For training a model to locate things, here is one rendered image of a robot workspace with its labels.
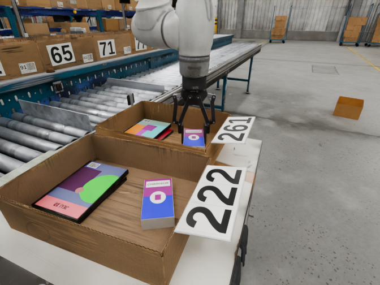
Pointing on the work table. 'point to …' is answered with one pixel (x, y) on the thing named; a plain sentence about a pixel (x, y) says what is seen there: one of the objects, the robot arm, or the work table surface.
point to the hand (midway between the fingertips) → (193, 134)
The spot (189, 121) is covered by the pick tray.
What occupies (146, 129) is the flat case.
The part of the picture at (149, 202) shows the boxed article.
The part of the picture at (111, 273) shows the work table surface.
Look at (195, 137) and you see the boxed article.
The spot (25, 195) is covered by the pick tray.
